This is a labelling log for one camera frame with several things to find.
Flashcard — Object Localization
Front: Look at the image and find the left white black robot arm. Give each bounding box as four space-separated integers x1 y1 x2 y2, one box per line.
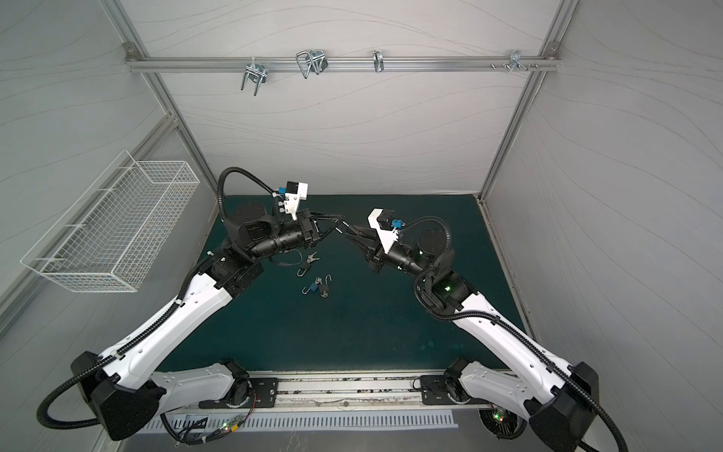
72 203 344 441

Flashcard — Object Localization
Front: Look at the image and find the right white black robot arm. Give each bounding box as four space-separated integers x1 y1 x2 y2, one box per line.
346 226 599 451

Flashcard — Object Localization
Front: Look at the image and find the dark padlock with keys top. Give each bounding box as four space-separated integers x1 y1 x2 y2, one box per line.
297 252 319 278

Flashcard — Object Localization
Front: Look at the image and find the blue padlock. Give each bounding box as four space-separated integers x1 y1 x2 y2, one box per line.
301 277 322 295

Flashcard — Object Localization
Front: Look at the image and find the green table mat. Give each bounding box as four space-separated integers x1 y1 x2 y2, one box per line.
161 195 521 371

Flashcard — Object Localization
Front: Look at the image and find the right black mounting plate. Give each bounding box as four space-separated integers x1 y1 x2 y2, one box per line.
418 375 471 406

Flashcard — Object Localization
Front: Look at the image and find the black mounting plate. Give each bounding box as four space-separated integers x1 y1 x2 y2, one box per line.
418 375 471 406
198 378 279 410

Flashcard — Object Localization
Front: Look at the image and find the metal U-bolt hook middle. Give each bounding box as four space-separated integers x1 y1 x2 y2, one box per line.
296 49 329 79

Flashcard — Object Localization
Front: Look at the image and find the metal u-bolt hook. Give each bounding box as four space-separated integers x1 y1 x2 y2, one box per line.
240 62 267 96
296 49 329 79

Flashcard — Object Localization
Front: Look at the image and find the metal U-bolt hook left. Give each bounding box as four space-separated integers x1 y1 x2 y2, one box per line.
240 62 267 96

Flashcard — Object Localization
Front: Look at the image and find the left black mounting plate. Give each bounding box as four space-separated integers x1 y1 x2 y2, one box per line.
198 378 279 410

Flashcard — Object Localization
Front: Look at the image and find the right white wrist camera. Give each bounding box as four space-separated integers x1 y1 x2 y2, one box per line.
367 208 405 254

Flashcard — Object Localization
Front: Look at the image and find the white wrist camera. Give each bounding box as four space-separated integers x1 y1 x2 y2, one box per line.
274 181 309 220
367 208 405 254

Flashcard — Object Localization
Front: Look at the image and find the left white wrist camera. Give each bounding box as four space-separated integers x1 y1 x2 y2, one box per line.
274 181 309 220

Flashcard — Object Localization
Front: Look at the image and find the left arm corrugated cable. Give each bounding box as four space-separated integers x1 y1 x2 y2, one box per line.
36 166 281 431

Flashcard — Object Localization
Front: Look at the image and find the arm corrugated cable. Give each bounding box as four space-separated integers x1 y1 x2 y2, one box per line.
400 215 629 452
36 166 281 431

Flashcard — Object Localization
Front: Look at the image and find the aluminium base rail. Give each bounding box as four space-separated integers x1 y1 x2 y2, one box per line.
152 365 455 412

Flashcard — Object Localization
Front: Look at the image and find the small metal bracket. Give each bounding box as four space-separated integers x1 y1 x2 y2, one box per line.
372 50 384 73

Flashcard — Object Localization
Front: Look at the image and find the white wire basket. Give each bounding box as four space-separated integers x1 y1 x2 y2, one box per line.
20 151 200 293

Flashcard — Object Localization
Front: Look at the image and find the white slotted cable duct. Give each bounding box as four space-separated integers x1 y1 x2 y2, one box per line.
139 409 459 434

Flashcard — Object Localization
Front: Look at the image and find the aluminium cross rail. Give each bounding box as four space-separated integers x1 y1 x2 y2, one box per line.
126 54 562 73

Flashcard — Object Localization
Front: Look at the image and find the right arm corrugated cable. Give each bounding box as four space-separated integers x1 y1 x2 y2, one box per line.
400 215 629 452

